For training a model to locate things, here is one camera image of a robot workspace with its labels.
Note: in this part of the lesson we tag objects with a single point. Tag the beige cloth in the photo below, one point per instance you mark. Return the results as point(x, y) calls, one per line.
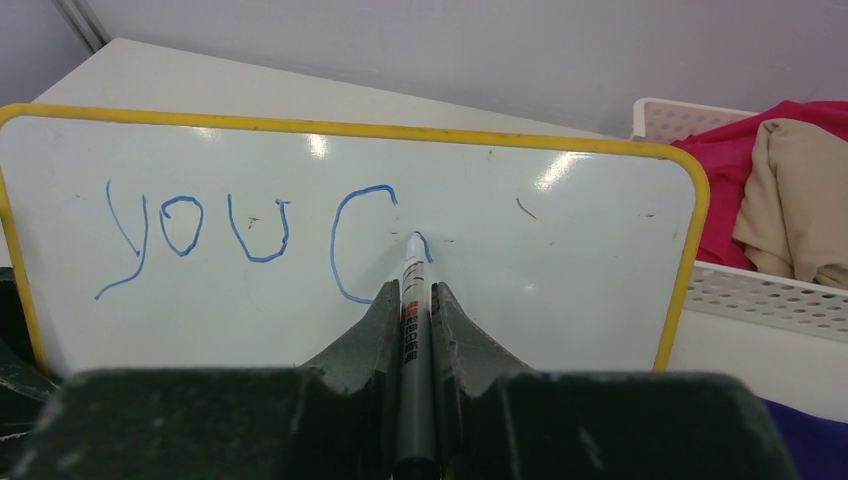
point(792, 220)

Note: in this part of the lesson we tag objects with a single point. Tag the red cloth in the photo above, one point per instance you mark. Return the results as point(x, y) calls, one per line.
point(725, 155)

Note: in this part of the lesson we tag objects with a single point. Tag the purple towel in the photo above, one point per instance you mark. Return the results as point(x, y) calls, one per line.
point(818, 446)

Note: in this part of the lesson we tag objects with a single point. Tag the white perforated plastic basket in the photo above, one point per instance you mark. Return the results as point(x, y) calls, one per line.
point(723, 291)

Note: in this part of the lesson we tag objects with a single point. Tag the aluminium frame rail left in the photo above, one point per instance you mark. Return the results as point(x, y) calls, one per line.
point(84, 23)

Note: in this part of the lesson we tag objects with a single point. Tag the blue white marker pen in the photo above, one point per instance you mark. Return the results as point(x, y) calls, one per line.
point(416, 446)

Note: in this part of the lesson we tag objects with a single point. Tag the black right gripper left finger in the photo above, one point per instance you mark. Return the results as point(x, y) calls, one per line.
point(333, 417)

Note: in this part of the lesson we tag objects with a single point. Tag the yellow framed whiteboard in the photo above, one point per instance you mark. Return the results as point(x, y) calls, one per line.
point(149, 239)

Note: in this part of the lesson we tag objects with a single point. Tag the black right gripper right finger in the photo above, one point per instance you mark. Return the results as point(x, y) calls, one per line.
point(497, 418)

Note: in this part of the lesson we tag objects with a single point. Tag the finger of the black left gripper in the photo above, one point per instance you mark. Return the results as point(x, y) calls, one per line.
point(24, 388)

